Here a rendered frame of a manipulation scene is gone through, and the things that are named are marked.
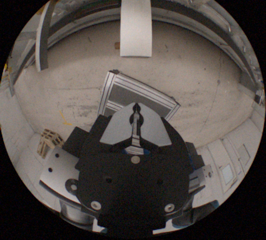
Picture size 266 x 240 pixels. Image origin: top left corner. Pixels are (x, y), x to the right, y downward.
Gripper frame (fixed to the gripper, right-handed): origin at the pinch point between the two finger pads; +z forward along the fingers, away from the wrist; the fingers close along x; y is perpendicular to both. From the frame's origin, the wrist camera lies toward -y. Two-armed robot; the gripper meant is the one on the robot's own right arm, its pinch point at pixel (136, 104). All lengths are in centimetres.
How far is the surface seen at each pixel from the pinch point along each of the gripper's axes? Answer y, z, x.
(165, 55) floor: -17, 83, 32
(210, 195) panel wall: 204, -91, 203
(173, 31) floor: -51, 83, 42
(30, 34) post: -36, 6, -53
